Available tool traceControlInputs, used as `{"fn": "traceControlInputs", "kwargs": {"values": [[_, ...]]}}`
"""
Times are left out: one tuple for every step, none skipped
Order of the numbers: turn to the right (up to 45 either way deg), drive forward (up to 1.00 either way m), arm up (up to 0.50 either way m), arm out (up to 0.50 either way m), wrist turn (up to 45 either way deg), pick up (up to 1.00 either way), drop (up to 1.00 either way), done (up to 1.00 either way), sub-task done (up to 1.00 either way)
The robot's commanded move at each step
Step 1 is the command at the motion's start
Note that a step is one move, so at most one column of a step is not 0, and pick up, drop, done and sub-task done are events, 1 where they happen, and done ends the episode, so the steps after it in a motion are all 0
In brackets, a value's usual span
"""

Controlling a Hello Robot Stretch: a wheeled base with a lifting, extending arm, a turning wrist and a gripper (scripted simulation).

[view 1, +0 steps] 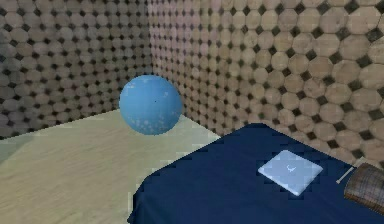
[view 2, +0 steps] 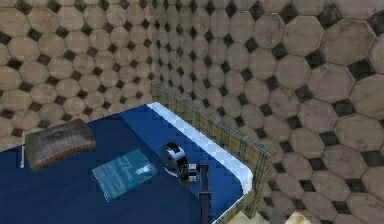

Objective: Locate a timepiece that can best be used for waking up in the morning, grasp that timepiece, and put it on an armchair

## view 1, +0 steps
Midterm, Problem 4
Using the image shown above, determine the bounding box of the large blue ball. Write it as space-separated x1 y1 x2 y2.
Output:
118 74 184 136

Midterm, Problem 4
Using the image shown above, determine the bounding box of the dark blue bed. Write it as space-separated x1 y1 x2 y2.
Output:
126 122 384 224

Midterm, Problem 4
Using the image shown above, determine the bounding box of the silver closed laptop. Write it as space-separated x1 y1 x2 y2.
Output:
257 149 324 197

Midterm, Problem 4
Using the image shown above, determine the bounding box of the thin pale stick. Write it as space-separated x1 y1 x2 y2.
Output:
335 166 355 185

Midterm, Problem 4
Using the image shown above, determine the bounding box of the brown plaid pillow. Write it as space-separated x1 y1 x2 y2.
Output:
343 162 384 216

